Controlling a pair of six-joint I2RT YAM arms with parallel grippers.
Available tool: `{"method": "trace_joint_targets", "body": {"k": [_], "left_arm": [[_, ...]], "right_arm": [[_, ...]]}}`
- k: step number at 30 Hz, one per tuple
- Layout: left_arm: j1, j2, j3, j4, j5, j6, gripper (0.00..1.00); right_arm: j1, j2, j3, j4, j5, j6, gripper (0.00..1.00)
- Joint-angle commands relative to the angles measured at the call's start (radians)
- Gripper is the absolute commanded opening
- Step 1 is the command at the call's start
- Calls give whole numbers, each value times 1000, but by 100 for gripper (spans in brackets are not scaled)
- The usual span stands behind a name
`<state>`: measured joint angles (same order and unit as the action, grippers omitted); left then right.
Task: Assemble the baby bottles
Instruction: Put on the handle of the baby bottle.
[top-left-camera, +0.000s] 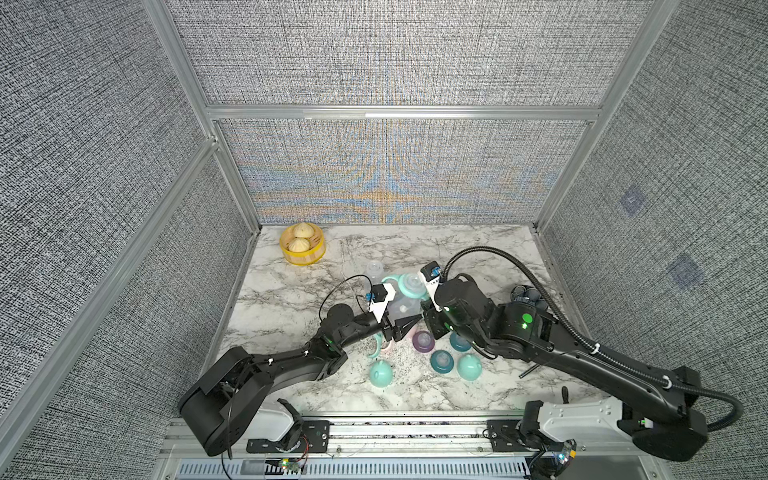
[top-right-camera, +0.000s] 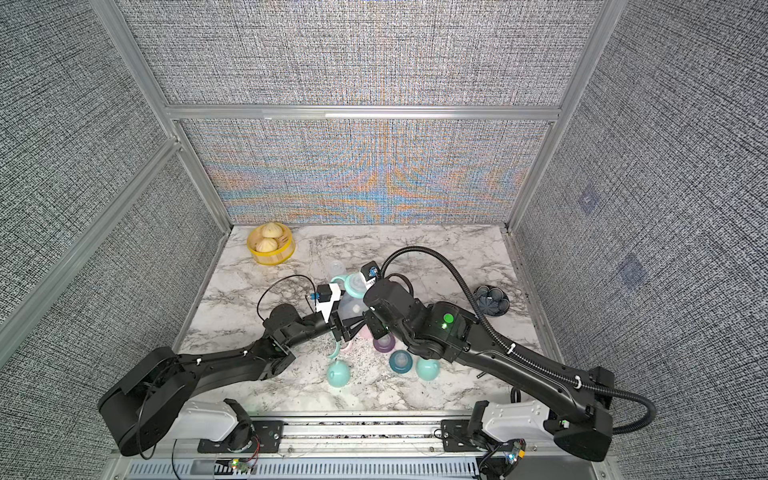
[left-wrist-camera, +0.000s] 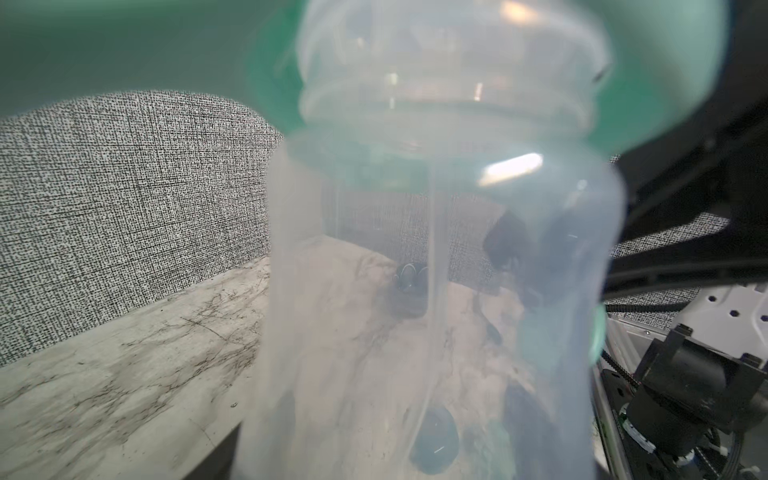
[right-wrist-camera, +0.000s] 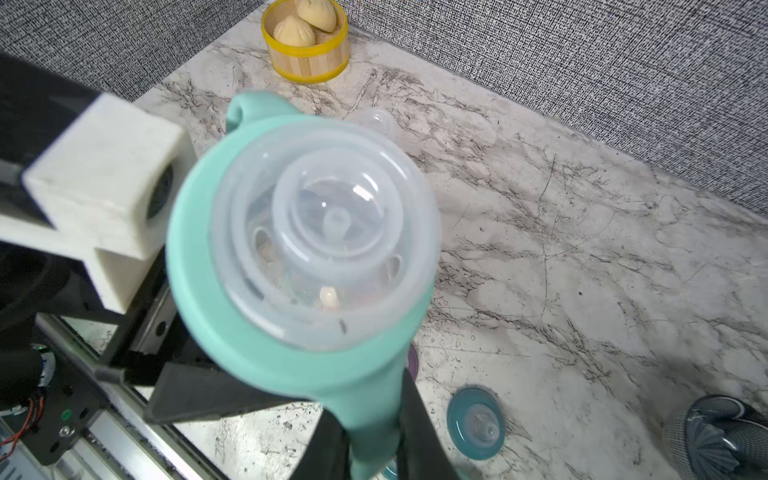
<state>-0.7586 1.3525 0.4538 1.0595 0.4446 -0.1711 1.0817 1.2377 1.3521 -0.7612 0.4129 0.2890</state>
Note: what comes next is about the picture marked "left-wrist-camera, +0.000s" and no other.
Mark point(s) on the clear bottle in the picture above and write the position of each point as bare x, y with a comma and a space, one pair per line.
440, 234

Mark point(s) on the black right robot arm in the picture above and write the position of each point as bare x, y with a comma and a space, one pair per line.
681, 391

